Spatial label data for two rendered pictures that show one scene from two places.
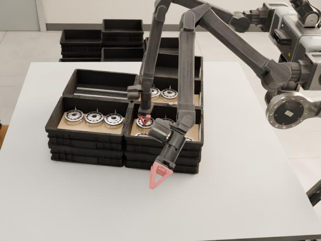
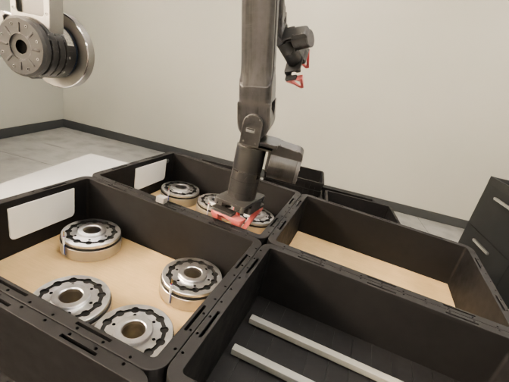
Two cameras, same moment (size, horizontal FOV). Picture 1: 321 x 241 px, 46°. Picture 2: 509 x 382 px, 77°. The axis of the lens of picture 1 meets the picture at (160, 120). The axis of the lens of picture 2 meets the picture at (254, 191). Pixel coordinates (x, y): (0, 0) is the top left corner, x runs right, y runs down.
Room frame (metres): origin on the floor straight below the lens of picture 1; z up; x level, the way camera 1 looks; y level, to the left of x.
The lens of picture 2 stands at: (2.19, 0.25, 1.21)
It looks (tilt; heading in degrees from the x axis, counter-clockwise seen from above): 21 degrees down; 194
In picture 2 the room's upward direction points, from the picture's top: 12 degrees clockwise
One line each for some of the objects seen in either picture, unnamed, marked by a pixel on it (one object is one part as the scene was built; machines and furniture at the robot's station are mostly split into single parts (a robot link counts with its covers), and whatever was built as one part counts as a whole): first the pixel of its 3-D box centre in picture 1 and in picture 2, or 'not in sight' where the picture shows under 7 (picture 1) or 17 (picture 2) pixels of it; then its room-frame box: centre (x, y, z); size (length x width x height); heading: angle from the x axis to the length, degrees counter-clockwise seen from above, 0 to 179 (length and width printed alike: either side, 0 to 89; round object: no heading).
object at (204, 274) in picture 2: not in sight; (192, 273); (1.77, 0.07, 0.86); 0.05 x 0.05 x 0.01
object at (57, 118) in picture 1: (90, 123); (371, 270); (1.56, 0.37, 0.87); 0.40 x 0.30 x 0.11; 87
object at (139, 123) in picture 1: (145, 122); not in sight; (1.62, 0.08, 0.86); 0.10 x 0.10 x 0.01
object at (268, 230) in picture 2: (165, 123); (206, 189); (1.54, -0.03, 0.92); 0.40 x 0.30 x 0.02; 87
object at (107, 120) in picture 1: (113, 118); not in sight; (1.62, 0.26, 0.86); 0.10 x 0.10 x 0.01
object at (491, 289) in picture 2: (90, 116); (379, 249); (1.56, 0.37, 0.92); 0.40 x 0.30 x 0.02; 87
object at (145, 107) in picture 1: (145, 103); (242, 186); (1.62, 0.08, 0.98); 0.10 x 0.07 x 0.07; 172
